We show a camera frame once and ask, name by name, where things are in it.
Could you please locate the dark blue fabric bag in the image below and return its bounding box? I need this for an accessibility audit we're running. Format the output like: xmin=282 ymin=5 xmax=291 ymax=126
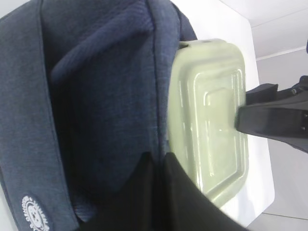
xmin=0 ymin=0 xmax=196 ymax=231

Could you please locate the green lidded glass container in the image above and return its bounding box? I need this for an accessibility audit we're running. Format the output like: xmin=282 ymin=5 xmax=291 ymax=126
xmin=167 ymin=39 xmax=249 ymax=207

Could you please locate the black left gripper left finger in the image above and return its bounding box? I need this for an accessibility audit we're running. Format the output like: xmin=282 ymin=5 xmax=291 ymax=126
xmin=117 ymin=152 xmax=164 ymax=221

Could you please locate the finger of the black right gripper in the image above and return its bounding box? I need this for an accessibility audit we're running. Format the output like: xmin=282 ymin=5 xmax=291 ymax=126
xmin=246 ymin=83 xmax=278 ymax=105
xmin=234 ymin=102 xmax=308 ymax=139

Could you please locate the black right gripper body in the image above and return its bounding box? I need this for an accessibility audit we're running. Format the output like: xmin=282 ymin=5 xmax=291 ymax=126
xmin=276 ymin=76 xmax=308 ymax=153

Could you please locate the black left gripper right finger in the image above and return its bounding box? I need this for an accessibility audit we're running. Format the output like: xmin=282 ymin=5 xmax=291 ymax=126
xmin=79 ymin=153 xmax=245 ymax=231

